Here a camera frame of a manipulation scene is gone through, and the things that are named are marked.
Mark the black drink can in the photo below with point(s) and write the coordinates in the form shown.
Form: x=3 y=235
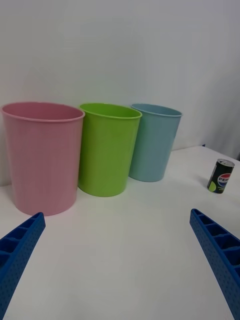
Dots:
x=220 y=176

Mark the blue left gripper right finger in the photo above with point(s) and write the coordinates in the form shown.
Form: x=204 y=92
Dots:
x=220 y=252

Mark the pale blue plastic waste bin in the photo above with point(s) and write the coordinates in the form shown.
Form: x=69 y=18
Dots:
x=155 y=145

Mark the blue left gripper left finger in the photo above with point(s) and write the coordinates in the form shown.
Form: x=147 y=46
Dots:
x=17 y=250

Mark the pink plastic waste bin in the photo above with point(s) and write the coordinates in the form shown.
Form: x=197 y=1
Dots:
x=43 y=160

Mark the green plastic waste bin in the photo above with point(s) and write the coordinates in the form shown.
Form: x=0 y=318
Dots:
x=107 y=152

